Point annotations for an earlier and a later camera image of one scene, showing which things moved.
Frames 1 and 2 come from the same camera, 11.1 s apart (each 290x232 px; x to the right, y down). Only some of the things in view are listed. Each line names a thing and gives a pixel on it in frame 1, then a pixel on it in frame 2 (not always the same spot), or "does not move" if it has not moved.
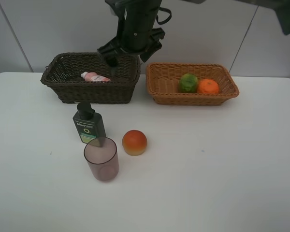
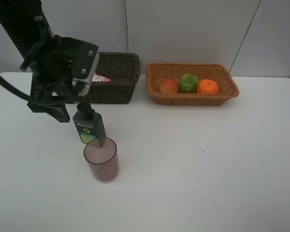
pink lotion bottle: [93, 77] does not move
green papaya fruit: [188, 83] does not move
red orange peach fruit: [134, 143] -> [169, 86]
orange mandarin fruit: [208, 86] does not move
